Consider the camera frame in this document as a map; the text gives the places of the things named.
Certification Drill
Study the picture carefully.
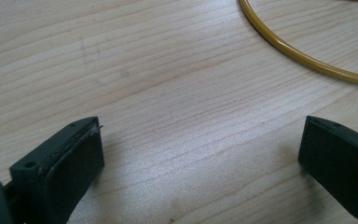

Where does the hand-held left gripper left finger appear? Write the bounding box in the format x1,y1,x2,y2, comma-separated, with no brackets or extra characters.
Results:
8,116,105,224

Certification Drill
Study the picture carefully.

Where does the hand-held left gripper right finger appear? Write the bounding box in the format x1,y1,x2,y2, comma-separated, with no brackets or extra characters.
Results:
297,115,358,224

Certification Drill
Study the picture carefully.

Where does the yellow hoop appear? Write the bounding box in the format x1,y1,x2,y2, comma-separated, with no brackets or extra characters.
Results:
238,0,358,88

